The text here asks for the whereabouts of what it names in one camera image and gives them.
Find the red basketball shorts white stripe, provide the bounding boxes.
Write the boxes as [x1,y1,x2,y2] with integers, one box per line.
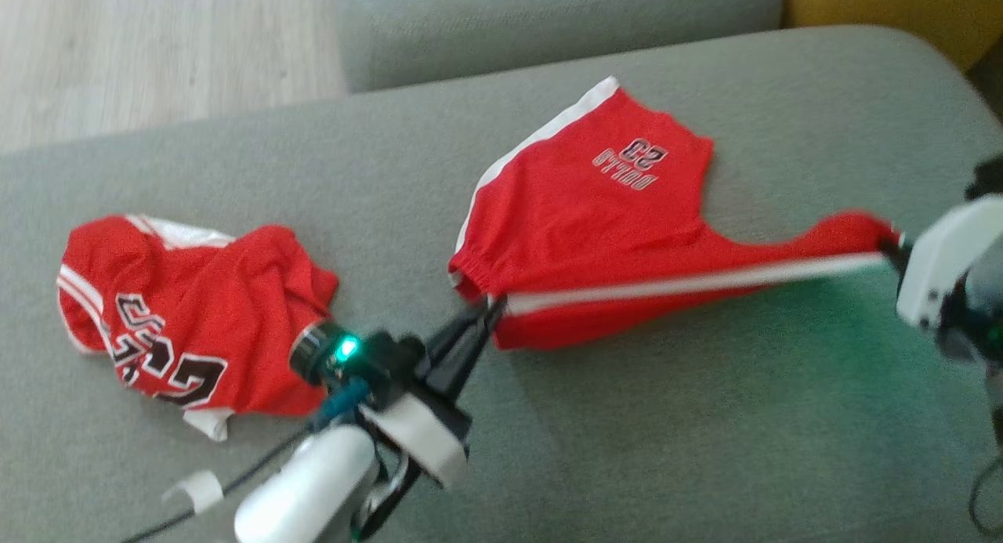
[448,76,902,353]

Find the red basketball jersey black numerals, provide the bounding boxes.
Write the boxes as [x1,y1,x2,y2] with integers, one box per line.
[56,213,340,443]

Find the yellow sofa back cushion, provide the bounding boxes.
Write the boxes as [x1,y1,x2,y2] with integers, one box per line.
[784,0,1003,71]

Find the large grey sofa ottoman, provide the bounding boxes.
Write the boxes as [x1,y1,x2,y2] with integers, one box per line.
[0,24,1003,543]

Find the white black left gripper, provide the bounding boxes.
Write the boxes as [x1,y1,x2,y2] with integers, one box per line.
[359,297,509,491]

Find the grey sofa seat cushion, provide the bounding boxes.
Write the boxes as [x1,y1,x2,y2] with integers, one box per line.
[332,0,785,94]

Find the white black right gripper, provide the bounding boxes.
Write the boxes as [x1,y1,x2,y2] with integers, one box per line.
[878,195,1003,332]

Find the white cable clip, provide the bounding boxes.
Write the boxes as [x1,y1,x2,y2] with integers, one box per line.
[161,469,226,515]

